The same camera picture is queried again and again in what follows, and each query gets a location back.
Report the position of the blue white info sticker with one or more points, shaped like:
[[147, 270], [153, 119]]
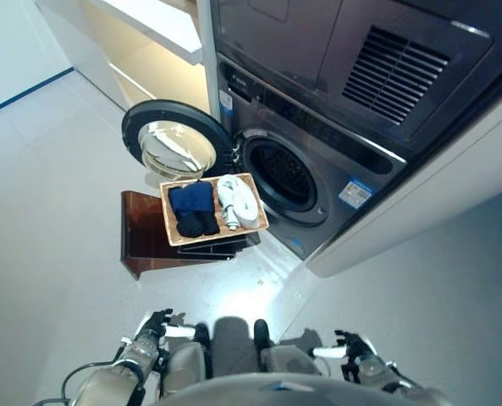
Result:
[[357, 192]]

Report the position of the blue energy label sticker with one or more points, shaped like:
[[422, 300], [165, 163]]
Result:
[[227, 105]]

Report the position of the grey robot torso and legs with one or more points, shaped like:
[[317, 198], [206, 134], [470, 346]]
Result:
[[238, 363]]

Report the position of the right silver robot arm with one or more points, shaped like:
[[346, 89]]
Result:
[[392, 378]]

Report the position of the round washing machine door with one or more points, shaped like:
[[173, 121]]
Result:
[[170, 137]]

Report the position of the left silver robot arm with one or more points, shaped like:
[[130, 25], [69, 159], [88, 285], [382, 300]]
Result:
[[119, 372]]

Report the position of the white cabinet enclosure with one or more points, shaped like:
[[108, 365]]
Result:
[[437, 203]]

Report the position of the white garment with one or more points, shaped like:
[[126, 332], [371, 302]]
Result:
[[242, 203]]

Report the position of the black garment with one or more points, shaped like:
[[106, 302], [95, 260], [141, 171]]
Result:
[[196, 226]]

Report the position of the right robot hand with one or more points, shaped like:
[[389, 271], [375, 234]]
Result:
[[347, 346]]

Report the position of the dark blue garment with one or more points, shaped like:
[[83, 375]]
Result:
[[191, 196]]

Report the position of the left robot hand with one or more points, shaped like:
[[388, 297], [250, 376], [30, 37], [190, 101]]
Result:
[[153, 323]]

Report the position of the white shelf unit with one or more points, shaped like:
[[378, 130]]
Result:
[[145, 51]]

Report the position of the grey front-load washing machine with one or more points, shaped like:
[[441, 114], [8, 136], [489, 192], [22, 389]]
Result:
[[352, 186]]

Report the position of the brown wooden stool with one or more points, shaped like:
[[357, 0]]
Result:
[[142, 237]]

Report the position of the woven wicker laundry basket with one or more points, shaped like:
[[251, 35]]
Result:
[[171, 237]]

